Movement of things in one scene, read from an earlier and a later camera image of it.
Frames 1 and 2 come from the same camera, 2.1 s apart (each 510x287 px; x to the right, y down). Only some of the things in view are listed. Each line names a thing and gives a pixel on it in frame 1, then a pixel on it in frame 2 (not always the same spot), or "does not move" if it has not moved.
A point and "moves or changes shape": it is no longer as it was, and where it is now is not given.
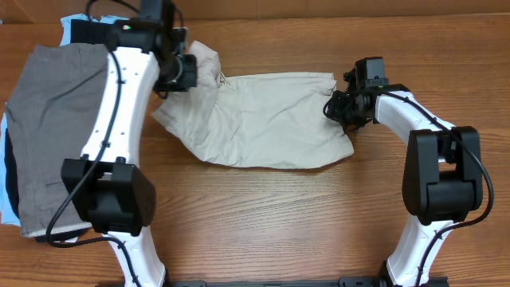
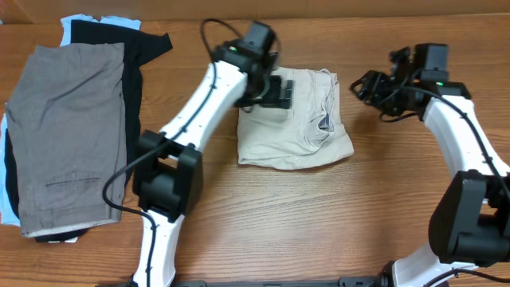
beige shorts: x=269 y=120 moves or changes shape
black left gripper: x=190 y=80 to x=273 y=96
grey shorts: x=49 y=114 does not move
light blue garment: x=9 y=215 does not move
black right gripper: x=333 y=111 to x=373 y=80
